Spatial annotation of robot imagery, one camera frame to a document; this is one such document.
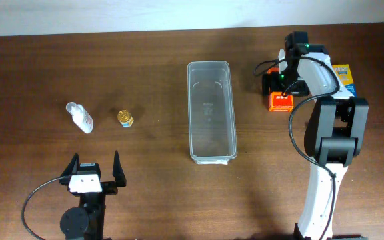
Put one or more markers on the yellow blue medicine box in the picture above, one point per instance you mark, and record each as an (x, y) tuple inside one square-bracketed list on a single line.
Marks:
[(343, 72)]

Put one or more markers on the small gold-lid balm jar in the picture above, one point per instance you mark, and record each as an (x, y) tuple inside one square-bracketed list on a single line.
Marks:
[(125, 118)]

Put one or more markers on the white spray bottle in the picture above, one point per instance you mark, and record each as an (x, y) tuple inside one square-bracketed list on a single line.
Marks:
[(80, 117)]

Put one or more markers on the clear plastic container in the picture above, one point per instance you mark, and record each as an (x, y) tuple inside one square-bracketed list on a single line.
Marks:
[(211, 115)]

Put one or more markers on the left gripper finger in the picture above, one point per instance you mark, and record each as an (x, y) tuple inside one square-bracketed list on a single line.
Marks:
[(118, 172), (72, 167)]

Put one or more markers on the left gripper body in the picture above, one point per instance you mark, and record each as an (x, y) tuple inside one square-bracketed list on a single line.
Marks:
[(109, 188)]

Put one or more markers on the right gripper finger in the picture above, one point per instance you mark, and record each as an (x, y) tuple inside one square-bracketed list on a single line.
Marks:
[(298, 89), (270, 83)]

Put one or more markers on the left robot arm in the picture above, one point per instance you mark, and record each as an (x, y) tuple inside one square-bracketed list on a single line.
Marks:
[(85, 221)]

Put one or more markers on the orange medicine box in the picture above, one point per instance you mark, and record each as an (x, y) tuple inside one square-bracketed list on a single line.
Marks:
[(277, 101)]

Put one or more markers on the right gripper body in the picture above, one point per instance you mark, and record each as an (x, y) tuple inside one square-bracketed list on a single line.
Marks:
[(286, 78)]

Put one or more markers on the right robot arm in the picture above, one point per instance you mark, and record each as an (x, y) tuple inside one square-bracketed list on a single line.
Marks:
[(334, 133)]

